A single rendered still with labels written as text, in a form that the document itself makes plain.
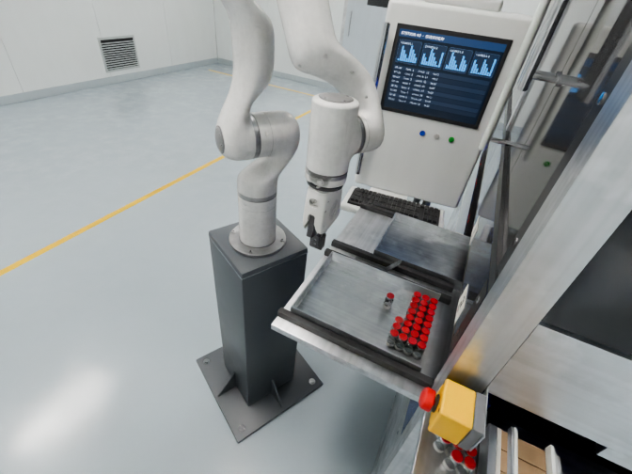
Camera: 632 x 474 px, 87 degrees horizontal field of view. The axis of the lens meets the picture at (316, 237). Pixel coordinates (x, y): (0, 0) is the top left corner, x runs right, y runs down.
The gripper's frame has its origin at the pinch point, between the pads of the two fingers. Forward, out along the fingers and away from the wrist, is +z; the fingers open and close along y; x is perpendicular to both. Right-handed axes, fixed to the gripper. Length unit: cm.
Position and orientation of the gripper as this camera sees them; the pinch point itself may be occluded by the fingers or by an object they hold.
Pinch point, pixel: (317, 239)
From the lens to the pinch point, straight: 76.6
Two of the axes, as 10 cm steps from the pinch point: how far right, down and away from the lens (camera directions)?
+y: 4.4, -5.1, 7.3
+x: -8.9, -3.4, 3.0
